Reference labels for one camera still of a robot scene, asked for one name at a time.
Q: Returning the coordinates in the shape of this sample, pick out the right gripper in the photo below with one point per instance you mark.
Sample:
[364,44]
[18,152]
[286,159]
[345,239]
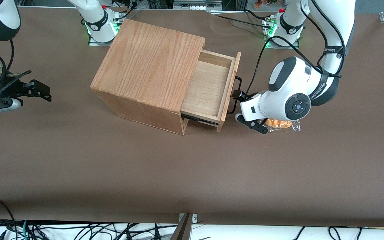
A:
[16,88]

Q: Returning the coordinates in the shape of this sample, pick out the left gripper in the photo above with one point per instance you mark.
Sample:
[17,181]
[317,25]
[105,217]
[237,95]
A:
[244,97]

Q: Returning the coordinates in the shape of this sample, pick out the wooden drawer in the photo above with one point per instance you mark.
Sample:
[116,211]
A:
[208,86]

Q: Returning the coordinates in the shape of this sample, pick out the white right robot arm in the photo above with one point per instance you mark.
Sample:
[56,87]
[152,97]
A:
[95,20]

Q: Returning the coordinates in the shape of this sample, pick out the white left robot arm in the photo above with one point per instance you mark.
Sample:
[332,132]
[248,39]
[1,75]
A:
[332,26]

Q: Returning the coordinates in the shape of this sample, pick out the black metal drawer slide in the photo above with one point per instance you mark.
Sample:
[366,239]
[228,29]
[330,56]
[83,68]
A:
[198,119]

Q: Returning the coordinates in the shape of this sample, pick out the wooden drawer cabinet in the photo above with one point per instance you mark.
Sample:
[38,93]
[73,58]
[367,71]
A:
[145,66]

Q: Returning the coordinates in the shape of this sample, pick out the wrapped croissant bread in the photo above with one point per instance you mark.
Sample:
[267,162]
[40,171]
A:
[280,124]

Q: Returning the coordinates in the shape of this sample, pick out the brown table cover mat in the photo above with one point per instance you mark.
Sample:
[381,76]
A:
[212,173]

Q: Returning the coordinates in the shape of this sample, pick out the grey background device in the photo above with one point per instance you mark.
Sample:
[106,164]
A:
[197,4]

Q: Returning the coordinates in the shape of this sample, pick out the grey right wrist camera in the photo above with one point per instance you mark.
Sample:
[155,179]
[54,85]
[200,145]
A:
[16,104]

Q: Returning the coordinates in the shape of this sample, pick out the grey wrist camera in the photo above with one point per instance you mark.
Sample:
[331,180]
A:
[16,104]
[255,126]

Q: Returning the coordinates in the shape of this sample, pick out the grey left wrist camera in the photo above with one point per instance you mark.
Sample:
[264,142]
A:
[255,126]

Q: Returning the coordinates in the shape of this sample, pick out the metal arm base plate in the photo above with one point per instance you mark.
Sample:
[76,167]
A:
[93,42]
[282,47]

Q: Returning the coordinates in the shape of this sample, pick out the small metal bracket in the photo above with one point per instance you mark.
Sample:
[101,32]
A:
[194,218]

